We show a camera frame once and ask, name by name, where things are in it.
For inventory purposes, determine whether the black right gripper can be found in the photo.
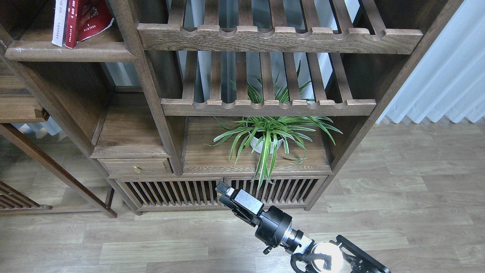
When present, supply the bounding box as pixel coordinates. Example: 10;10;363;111
215;181;313;254

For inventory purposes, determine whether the red paperback book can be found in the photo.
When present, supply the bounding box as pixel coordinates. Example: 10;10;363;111
65;0;114;49

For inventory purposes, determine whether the white paperback book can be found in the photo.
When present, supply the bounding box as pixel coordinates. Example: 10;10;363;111
52;0;69;47

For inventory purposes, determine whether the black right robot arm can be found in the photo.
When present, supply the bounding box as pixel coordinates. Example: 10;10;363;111
215;182;390;273

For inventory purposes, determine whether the right slatted cabinet door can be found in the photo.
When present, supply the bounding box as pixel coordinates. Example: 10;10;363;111
224;175;327;208

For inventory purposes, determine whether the white plant pot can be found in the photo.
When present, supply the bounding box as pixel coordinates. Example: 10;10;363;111
250;136;283;154

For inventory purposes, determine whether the green spider plant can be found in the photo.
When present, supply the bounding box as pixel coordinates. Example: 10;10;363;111
207;61;343;190

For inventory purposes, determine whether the wooden drawer with brass knob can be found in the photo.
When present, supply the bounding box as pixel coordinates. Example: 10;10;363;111
98;158;171;177

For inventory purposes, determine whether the dark wooden bookshelf unit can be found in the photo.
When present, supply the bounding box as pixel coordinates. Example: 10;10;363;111
1;0;463;214

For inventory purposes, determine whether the white pleated curtain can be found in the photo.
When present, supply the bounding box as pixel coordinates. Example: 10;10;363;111
377;0;485;123

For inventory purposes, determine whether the wooden side furniture left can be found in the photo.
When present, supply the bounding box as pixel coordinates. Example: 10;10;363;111
0;60;117;218

